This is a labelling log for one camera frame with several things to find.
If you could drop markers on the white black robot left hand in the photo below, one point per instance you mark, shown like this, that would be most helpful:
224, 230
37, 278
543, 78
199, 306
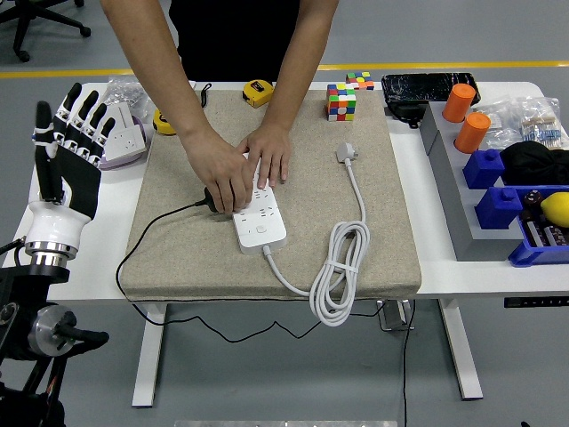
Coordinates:
77, 178

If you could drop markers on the person's left hand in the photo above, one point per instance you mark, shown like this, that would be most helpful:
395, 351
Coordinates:
271, 151

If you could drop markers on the person's right hand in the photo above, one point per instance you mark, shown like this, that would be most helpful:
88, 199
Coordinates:
222, 173

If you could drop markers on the black plug adapter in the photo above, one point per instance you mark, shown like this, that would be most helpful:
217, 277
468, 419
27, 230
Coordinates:
210, 198

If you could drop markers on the white power strip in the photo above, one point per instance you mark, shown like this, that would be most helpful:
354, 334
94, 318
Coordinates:
262, 231

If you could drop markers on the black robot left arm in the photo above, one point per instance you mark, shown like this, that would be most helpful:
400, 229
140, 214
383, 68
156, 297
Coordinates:
26, 289

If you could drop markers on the person's right forearm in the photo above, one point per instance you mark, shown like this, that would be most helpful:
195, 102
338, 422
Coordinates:
155, 58

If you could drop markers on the person's left forearm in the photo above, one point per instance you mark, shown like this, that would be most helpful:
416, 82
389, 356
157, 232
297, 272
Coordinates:
298, 58

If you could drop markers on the white three-pin plug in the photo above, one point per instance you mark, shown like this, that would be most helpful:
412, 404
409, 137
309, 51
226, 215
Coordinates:
346, 152

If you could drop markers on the small yellow tape measure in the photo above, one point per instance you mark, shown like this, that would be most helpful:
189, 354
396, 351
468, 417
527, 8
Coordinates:
257, 93

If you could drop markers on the grey-brown fabric mat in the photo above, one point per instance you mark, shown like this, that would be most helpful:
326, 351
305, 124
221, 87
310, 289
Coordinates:
311, 213

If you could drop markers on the large yellow tape measure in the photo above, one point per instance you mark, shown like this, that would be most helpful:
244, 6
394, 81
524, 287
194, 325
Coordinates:
162, 124

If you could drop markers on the large colourful puzzle cube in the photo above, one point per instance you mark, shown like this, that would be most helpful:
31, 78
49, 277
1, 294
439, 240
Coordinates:
341, 102

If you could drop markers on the white table leg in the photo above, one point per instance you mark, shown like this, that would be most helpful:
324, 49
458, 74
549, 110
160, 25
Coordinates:
149, 364
462, 351

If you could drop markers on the clear bag of screws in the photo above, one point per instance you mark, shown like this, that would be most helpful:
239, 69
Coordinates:
129, 93

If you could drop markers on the small colourful puzzle cube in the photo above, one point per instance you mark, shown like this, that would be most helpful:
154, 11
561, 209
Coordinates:
359, 80

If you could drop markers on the person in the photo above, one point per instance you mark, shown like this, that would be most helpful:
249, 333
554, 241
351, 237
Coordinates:
235, 35

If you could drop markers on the black table control panel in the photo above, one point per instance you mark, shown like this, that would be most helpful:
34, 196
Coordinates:
533, 302

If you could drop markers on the black power brick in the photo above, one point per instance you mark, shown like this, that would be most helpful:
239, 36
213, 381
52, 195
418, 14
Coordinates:
404, 112

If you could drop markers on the black glossy wrapped tray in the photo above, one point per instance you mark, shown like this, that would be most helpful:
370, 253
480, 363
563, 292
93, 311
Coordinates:
418, 86

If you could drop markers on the black office chair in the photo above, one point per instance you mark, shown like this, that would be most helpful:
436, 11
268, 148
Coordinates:
22, 26

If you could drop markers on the blue plastic bin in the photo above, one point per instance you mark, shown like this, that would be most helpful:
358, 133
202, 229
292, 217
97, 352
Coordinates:
533, 255

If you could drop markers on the dark striped cylinders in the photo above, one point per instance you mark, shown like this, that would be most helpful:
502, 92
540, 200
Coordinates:
547, 233

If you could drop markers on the orange cylinder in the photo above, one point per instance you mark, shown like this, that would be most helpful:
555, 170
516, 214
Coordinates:
472, 133
459, 103

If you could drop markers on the grey stepped block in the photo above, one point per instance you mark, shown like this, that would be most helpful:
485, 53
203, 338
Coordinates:
458, 209

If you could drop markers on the small blue block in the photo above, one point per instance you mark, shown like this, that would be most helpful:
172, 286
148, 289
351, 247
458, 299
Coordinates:
483, 169

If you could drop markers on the large blue block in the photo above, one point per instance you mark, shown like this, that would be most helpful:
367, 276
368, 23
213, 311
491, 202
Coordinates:
498, 209

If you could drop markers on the yellow lemon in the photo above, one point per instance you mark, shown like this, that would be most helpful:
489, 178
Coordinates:
555, 209

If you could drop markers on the dark round knob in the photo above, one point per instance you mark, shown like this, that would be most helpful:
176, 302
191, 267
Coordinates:
532, 198

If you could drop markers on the clear plastic parts bag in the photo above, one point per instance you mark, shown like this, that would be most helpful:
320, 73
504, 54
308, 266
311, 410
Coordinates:
500, 120

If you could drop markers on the black cloth bundle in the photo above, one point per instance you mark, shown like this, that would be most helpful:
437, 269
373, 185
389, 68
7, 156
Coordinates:
533, 164

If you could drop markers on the clear bag of resistors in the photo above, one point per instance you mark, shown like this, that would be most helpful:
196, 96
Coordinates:
542, 124

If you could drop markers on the white wall socket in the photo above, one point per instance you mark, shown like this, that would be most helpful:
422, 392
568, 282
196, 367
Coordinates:
129, 143

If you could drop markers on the metal bracket under table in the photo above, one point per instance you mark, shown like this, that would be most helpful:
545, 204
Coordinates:
393, 316

